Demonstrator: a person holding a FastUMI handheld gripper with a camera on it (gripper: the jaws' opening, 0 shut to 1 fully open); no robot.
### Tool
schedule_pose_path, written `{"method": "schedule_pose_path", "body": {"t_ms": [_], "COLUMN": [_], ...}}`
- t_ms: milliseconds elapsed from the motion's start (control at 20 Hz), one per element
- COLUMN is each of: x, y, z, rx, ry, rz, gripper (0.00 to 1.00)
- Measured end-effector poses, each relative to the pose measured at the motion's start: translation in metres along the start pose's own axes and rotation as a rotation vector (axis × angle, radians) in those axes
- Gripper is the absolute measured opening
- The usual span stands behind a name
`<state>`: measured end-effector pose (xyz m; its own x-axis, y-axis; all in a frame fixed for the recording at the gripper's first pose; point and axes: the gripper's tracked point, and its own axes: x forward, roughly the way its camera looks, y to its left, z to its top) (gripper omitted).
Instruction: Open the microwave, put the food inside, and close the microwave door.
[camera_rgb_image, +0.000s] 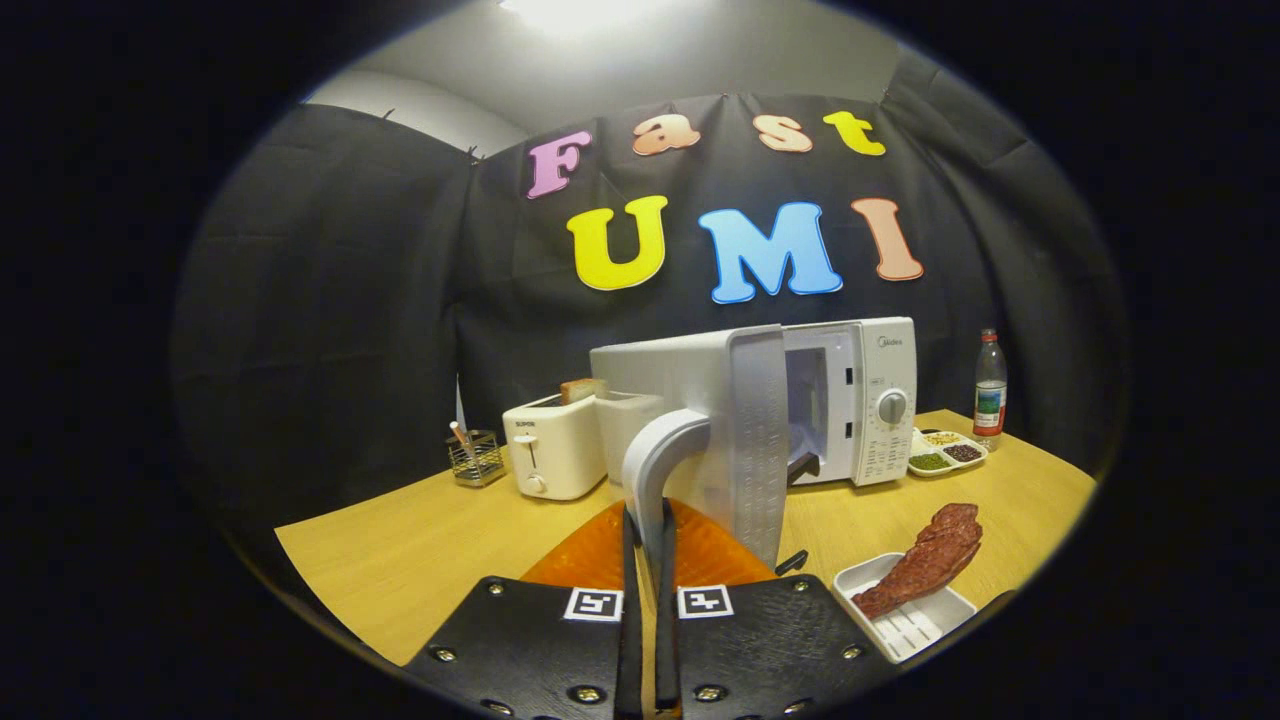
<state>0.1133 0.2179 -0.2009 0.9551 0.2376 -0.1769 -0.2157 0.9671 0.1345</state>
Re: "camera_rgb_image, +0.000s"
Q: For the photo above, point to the ceiling light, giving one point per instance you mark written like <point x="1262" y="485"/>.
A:
<point x="580" y="12"/>

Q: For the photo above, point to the thin utensil stick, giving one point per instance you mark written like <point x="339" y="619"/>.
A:
<point x="458" y="433"/>

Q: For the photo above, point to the white toaster oven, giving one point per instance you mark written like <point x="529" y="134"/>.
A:
<point x="680" y="370"/>

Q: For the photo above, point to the clear plastic bottle red cap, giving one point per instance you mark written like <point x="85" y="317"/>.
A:
<point x="990" y="400"/>

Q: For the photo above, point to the white divided bean dish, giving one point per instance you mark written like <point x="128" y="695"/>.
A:
<point x="938" y="461"/>

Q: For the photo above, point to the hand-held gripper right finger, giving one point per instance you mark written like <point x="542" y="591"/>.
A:
<point x="666" y="620"/>

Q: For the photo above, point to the white bread toaster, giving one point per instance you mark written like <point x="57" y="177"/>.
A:
<point x="560" y="450"/>

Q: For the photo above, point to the small white ribbed tray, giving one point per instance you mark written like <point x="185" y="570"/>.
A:
<point x="912" y="630"/>

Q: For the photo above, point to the toast bread slice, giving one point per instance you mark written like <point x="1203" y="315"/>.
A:
<point x="582" y="390"/>

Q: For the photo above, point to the reddish brown meat slice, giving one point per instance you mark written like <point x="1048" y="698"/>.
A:
<point x="930" y="560"/>

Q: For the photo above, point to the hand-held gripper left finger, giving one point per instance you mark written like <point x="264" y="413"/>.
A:
<point x="631" y="600"/>

